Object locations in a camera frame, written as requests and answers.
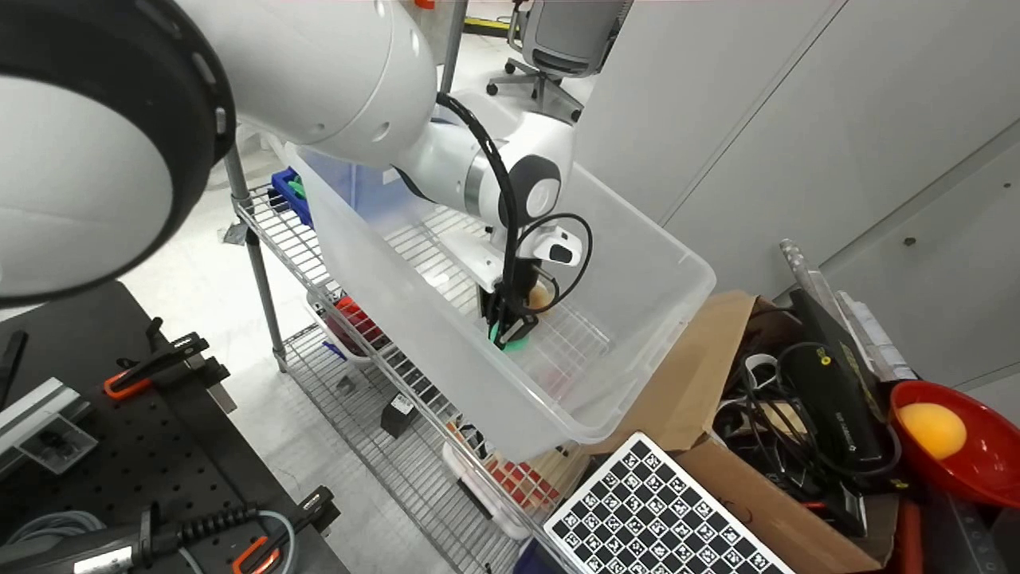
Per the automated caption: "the cardboard box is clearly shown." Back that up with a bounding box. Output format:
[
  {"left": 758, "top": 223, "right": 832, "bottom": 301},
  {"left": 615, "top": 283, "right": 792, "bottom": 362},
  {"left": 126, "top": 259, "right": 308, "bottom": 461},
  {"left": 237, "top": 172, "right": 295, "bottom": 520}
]
[{"left": 584, "top": 290, "right": 903, "bottom": 574}]

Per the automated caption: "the clear container with red blocks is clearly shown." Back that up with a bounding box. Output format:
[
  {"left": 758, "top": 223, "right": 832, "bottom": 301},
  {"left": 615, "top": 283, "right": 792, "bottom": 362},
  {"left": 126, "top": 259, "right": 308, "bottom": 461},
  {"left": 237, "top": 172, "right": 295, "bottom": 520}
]
[{"left": 441, "top": 434, "right": 592, "bottom": 541}]

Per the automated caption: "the checkered calibration board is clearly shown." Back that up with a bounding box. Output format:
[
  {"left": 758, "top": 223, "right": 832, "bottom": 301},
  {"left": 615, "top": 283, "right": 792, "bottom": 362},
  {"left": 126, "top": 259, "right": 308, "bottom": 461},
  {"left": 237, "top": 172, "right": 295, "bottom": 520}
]
[{"left": 543, "top": 431, "right": 798, "bottom": 574}]

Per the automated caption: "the small black box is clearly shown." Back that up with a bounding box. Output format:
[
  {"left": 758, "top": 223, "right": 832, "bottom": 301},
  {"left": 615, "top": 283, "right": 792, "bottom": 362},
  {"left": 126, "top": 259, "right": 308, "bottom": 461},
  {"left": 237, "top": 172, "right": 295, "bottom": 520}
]
[{"left": 379, "top": 394, "right": 418, "bottom": 439}]

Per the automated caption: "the clear plastic bin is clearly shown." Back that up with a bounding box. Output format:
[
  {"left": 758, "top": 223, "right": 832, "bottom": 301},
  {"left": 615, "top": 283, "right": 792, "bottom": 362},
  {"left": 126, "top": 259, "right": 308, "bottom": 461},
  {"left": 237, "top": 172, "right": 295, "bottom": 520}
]
[{"left": 284, "top": 143, "right": 717, "bottom": 464}]

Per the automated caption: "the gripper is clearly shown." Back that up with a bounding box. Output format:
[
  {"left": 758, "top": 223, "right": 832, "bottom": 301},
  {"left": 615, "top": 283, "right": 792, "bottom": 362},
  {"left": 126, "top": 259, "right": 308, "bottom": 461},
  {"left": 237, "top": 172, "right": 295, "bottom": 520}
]
[{"left": 478, "top": 257, "right": 544, "bottom": 350}]

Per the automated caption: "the green plush toy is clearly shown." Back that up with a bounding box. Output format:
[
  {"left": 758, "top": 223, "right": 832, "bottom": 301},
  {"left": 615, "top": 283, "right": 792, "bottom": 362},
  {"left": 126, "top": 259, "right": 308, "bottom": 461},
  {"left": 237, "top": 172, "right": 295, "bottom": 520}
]
[{"left": 488, "top": 317, "right": 532, "bottom": 354}]

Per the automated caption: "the clear plastic packaging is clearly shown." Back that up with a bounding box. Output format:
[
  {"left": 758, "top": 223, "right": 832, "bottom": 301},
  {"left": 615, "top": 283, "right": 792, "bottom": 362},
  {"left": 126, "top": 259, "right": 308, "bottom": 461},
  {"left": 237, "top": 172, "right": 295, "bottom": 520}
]
[{"left": 779, "top": 238, "right": 919, "bottom": 385}]

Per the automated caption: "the red bowl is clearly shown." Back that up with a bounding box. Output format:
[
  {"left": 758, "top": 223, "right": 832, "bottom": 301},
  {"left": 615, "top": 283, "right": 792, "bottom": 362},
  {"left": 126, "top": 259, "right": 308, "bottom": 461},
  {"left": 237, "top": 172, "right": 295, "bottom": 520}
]
[{"left": 888, "top": 380, "right": 1020, "bottom": 510}]

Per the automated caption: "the black cable with plug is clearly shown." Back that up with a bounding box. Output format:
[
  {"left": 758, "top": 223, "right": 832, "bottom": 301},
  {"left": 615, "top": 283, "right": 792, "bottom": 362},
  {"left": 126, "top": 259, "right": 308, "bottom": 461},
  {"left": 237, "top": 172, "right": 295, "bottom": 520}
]
[{"left": 0, "top": 501, "right": 297, "bottom": 574}]

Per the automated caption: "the tangle of black cables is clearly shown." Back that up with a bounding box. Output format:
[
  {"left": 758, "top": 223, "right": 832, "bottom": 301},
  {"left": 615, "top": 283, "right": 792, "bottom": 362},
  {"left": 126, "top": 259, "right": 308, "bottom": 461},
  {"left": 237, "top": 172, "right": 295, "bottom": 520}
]
[{"left": 712, "top": 341, "right": 905, "bottom": 537}]

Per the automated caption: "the aluminium bracket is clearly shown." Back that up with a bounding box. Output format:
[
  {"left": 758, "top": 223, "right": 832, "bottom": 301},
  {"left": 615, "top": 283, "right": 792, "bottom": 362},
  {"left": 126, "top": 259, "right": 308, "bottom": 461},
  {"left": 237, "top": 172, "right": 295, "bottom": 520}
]
[{"left": 0, "top": 377, "right": 101, "bottom": 481}]

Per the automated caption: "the yellow ball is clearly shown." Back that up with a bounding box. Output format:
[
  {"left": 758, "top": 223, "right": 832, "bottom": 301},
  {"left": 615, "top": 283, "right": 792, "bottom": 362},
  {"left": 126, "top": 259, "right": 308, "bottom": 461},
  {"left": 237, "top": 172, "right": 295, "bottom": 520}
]
[{"left": 898, "top": 402, "right": 968, "bottom": 462}]

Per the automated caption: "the small blue bin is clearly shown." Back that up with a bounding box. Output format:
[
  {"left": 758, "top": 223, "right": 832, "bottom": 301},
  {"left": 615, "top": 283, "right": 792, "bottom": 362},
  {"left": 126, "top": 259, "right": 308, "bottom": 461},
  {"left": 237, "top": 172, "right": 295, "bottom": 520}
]
[{"left": 270, "top": 167, "right": 316, "bottom": 230}]

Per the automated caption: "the grey office chair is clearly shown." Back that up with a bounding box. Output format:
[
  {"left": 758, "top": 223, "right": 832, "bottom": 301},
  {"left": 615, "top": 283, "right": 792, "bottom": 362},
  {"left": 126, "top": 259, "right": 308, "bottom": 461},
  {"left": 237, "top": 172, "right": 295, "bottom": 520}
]
[{"left": 485, "top": 0, "right": 635, "bottom": 125}]

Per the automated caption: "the black flat device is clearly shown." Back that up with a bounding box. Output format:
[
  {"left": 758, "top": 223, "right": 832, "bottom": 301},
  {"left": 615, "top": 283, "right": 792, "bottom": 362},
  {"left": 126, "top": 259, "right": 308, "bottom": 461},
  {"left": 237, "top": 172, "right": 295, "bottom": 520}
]
[{"left": 787, "top": 287, "right": 887, "bottom": 473}]

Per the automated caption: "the clear container with red items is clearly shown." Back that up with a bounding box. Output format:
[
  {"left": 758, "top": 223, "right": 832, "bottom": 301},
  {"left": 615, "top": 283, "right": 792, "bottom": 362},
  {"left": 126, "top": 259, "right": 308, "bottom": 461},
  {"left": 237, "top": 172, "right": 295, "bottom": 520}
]
[{"left": 306, "top": 290, "right": 393, "bottom": 361}]

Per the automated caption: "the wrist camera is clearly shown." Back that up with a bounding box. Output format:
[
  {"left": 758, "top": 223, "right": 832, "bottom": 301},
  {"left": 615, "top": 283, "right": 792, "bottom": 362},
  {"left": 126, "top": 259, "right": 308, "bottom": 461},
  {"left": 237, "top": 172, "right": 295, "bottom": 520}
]
[{"left": 461, "top": 233, "right": 511, "bottom": 293}]

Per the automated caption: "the grey cable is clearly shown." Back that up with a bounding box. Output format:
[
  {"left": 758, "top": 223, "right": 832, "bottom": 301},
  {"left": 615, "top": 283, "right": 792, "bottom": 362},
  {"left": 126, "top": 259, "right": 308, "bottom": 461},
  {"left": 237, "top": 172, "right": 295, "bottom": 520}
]
[{"left": 0, "top": 510, "right": 108, "bottom": 552}]

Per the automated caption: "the black and orange clamp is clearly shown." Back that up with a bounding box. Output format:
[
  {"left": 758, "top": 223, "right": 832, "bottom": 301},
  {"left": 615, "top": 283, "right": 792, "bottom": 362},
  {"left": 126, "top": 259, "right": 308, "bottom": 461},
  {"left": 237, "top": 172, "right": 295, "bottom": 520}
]
[
  {"left": 103, "top": 317, "right": 233, "bottom": 401},
  {"left": 230, "top": 485, "right": 341, "bottom": 574}
]

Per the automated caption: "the metal wire shelf rack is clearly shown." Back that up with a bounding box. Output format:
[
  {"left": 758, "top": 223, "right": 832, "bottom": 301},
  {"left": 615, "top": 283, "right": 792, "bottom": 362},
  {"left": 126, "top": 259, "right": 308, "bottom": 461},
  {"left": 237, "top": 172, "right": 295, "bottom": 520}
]
[{"left": 221, "top": 0, "right": 608, "bottom": 574}]

